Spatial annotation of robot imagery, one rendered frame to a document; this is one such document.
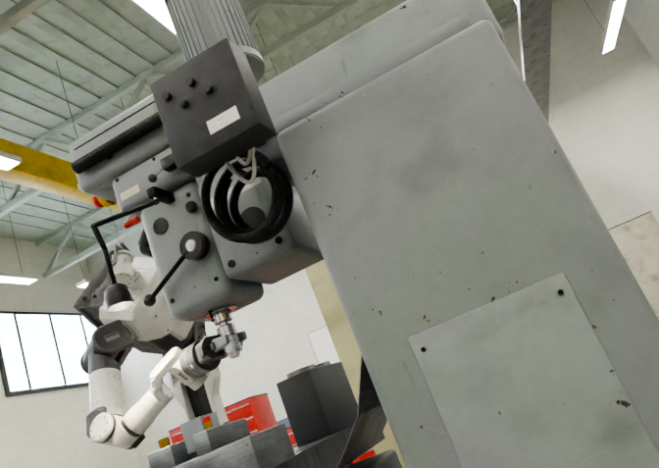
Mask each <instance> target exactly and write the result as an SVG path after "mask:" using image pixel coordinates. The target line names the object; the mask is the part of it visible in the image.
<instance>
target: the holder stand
mask: <svg viewBox="0 0 659 468"><path fill-rule="evenodd" d="M286 376H287V379H286V380H284V381H281V382H279V383H277V387H278V390H279V395H280V397H281V400H282V403H283V406H284V409H285V412H286V415H287V418H288V421H289V424H290V426H291V429H292V432H293V435H294V437H295V440H296V443H297V446H301V445H304V444H306V443H309V442H313V441H316V440H318V439H321V438H323V437H326V436H328V435H331V434H333V433H335V432H337V431H339V430H341V429H343V428H346V427H348V426H350V425H352V424H354V423H355V420H356V417H357V413H358V404H357V401H356V399H355V396H354V393H353V391H352V388H351V387H350V384H349V381H348V379H347V376H346V374H345V371H344V368H343V366H342V363H341V362H336V363H332V364H330V362H329V361H326V362H323V363H320V364H318V365H315V364H312V365H309V366H306V367H303V368H301V369H298V370H296V371H293V372H291V373H289V374H287V375H286Z"/></svg>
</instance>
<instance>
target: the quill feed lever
mask: <svg viewBox="0 0 659 468"><path fill-rule="evenodd" d="M209 248H210V242H209V239H208V237H207V236H205V235H204V234H202V233H199V232H195V231H193V232H188V233H187V234H185V235H184V236H183V237H182V239H181V241H180V244H179V250H180V253H181V256H180V257H179V258H178V260H177V261H176V263H175V265H174V266H173V267H172V269H171V270H170V271H169V273H168V274H167V275H166V276H165V277H164V278H163V279H162V281H161V282H160V283H159V285H158V286H157V287H156V288H155V290H154V291H153V292H152V294H147V295H145V296H144V298H143V303H144V304H145V305H146V306H153V305H154V304H155V303H156V295H157V294H158V293H159V292H160V290H161V289H162V288H163V286H164V285H165V284H166V283H167V281H168V280H169V279H170V277H171V276H172V275H173V274H174V272H175V271H176V270H177V268H178V267H179V266H180V264H181V263H182V262H183V260H184V259H188V260H193V261H199V260H201V259H203V258H204V257H205V256H206V255H207V253H208V251H209Z"/></svg>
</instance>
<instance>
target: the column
mask: <svg viewBox="0 0 659 468"><path fill-rule="evenodd" d="M278 144H279V148H280V151H281V153H282V156H283V158H284V161H285V163H286V166H287V168H288V170H289V172H290V175H291V177H292V180H293V182H294V185H295V187H296V190H297V193H298V195H299V198H300V200H301V203H302V205H303V208H304V210H305V213H306V215H307V218H308V220H309V223H310V225H311V228H312V230H313V233H314V235H315V238H316V241H317V243H318V245H319V247H320V250H321V252H322V255H323V257H324V260H325V262H326V265H327V267H328V270H329V274H330V276H331V279H332V282H333V284H334V287H335V289H336V292H337V294H338V297H339V299H340V302H341V304H342V307H343V309H344V312H345V314H346V317H347V319H348V322H349V324H350V327H351V330H352V332H353V335H354V337H355V339H356V341H357V344H358V346H359V349H360V351H361V354H362V356H363V359H364V361H365V364H366V366H367V369H368V372H369V374H370V377H371V379H372V382H373V384H374V387H375V389H376V392H377V394H378V397H379V399H380V403H381V406H382V408H383V411H384V414H385V416H386V419H387V421H388V424H389V426H390V429H391V431H392V433H393V435H394V438H395V440H396V443H397V445H398V448H399V450H400V453H401V455H402V458H403V461H404V463H405V466H406V468H659V320H658V318H657V316H656V314H655V313H654V311H653V309H652V307H651V305H650V304H649V302H648V300H647V298H646V297H645V295H644V293H643V291H642V289H641V288H640V286H639V284H638V282H637V281H636V279H635V277H634V274H633V273H632V271H631V269H630V267H629V266H628V264H627V262H626V260H625V258H624V257H623V255H622V253H621V251H620V250H619V248H618V246H617V244H616V242H615V241H614V239H613V237H612V236H611V235H610V233H609V231H608V229H607V227H606V226H605V224H604V222H603V220H602V219H601V217H600V215H599V213H598V211H597V210H596V208H595V206H594V204H593V203H592V201H591V199H590V197H589V195H588V194H587V192H586V190H585V188H584V187H583V184H582V182H581V180H580V179H579V177H578V175H577V173H576V172H575V170H574V168H573V166H572V164H571V163H570V161H569V159H568V157H567V156H566V154H565V152H564V150H563V148H562V147H561V145H560V143H559V141H558V140H557V138H556V136H555V134H554V132H553V131H552V129H551V127H550V125H549V124H548V123H547V121H546V119H545V117H544V116H543V114H542V112H541V110H540V109H539V107H538V105H537V103H536V101H535V100H534V98H533V96H532V94H531V92H530V90H529V88H528V86H527V85H526V83H525V81H524V79H523V78H522V76H521V74H520V72H519V70H518V69H517V67H516V65H515V63H514V62H513V60H512V58H511V56H510V54H509V53H508V51H507V49H506V47H505V46H504V44H503V42H502V40H501V38H500V37H499V35H498V33H497V31H496V30H495V28H494V26H493V24H492V23H491V22H490V21H486V20H484V21H480V22H478V23H476V24H474V25H472V26H470V27H468V28H466V29H464V30H462V31H461V32H459V33H457V34H455V35H453V36H452V37H450V38H448V39H446V40H444V41H443V42H441V43H439V44H437V45H435V46H434V47H433V48H431V49H429V50H427V51H426V52H424V53H422V54H420V55H418V56H416V57H415V58H413V59H411V60H409V61H407V62H406V63H404V64H402V65H400V66H398V67H397V68H395V69H393V70H391V71H389V72H388V73H386V74H384V75H382V76H380V77H379V78H376V79H374V80H372V81H371V82H369V83H367V84H365V85H363V86H361V87H360V88H358V89H356V90H354V91H352V92H351V93H349V94H347V95H345V96H343V97H342V98H340V99H338V100H336V101H334V102H333V103H331V104H329V105H328V106H326V107H325V108H323V109H321V110H319V111H317V112H316V113H314V114H312V115H310V116H308V117H306V118H305V119H303V120H301V121H299V122H297V123H296V124H294V125H292V126H290V127H288V128H287V129H285V130H282V131H281V132H280V133H279V134H278Z"/></svg>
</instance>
